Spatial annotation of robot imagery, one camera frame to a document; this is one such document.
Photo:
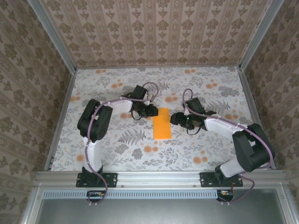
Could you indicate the wide aluminium mounting rail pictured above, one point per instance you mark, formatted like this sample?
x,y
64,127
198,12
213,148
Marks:
x,y
158,178

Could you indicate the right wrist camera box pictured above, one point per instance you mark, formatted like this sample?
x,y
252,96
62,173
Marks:
x,y
195,105

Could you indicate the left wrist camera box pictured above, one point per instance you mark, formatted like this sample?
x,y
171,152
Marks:
x,y
140,91

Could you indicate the orange paper sheet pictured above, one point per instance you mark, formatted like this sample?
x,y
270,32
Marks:
x,y
162,128

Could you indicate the grey metal panel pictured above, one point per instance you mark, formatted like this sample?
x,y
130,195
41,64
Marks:
x,y
158,212

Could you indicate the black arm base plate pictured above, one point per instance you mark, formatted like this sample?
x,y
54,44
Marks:
x,y
112,179
205,179

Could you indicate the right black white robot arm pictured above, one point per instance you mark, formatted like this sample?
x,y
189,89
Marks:
x,y
254,149

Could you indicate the floral table cover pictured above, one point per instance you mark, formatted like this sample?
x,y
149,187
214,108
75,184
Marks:
x,y
163,151

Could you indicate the aluminium table edge rail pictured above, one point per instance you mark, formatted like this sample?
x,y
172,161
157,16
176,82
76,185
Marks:
x,y
251,105
163,67
64,105

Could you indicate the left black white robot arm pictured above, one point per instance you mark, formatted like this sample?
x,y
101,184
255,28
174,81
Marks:
x,y
94,121

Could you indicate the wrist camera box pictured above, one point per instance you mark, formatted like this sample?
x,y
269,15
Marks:
x,y
195,105
140,91

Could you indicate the aluminium frame bar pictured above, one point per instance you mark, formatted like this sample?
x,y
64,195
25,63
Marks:
x,y
285,205
31,205

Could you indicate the aluminium frame post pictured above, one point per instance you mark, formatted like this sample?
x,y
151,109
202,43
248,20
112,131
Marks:
x,y
55,37
259,35

